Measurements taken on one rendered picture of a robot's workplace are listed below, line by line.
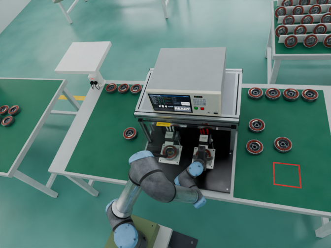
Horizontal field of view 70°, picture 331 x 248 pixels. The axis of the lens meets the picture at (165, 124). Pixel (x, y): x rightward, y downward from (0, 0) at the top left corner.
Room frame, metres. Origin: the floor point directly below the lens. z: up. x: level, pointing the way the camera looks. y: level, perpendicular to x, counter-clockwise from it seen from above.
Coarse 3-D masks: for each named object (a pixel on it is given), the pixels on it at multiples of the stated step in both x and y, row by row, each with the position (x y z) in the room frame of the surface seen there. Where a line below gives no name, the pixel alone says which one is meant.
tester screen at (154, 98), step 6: (150, 96) 0.99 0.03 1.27; (156, 96) 0.98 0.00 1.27; (162, 96) 0.96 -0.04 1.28; (168, 96) 0.94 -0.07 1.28; (174, 96) 0.92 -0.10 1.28; (180, 96) 0.91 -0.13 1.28; (186, 96) 0.89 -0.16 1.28; (156, 102) 0.98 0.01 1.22; (162, 102) 0.96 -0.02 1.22; (168, 102) 0.94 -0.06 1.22
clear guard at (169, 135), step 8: (152, 120) 0.98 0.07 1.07; (160, 120) 0.96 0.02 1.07; (152, 128) 0.91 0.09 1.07; (160, 128) 0.89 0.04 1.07; (168, 128) 0.87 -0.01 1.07; (176, 128) 0.85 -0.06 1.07; (144, 136) 0.87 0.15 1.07; (152, 136) 0.85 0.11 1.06; (160, 136) 0.83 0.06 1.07; (168, 136) 0.81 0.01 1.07; (176, 136) 0.80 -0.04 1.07; (144, 144) 0.82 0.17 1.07; (152, 144) 0.80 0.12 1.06; (160, 144) 0.78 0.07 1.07; (168, 144) 0.76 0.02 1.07; (176, 144) 0.74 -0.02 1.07; (160, 152) 0.74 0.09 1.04; (168, 152) 0.72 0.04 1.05; (176, 152) 0.70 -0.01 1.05; (176, 160) 0.66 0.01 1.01
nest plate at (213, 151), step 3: (195, 147) 0.83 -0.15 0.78; (195, 150) 0.81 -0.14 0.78; (210, 150) 0.77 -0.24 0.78; (213, 150) 0.76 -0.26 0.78; (195, 153) 0.79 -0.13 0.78; (213, 153) 0.74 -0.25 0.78; (213, 156) 0.72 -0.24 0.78; (213, 159) 0.70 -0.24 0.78; (192, 162) 0.73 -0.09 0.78; (213, 162) 0.67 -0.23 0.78; (207, 165) 0.67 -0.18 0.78; (213, 165) 0.66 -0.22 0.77; (210, 168) 0.64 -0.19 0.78
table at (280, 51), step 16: (272, 0) 2.26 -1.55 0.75; (288, 0) 2.05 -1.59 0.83; (304, 0) 1.98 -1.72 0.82; (320, 0) 1.91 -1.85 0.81; (272, 16) 2.00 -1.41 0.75; (288, 16) 1.80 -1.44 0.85; (304, 16) 1.72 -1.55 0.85; (272, 32) 1.77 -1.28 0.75; (288, 32) 1.69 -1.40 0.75; (304, 32) 1.57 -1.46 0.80; (320, 32) 1.52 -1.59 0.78; (272, 48) 1.57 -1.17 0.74; (288, 48) 1.50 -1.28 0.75; (304, 48) 1.43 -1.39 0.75; (320, 48) 1.37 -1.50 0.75; (272, 80) 1.48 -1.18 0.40
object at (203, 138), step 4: (200, 128) 0.90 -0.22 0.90; (208, 132) 0.85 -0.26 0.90; (200, 136) 0.82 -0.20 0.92; (204, 136) 0.81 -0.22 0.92; (208, 136) 0.80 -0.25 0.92; (200, 140) 0.79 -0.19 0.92; (204, 140) 0.78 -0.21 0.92; (208, 140) 0.79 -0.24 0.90; (200, 144) 0.78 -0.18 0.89; (204, 144) 0.77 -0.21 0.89; (208, 144) 0.76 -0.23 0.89
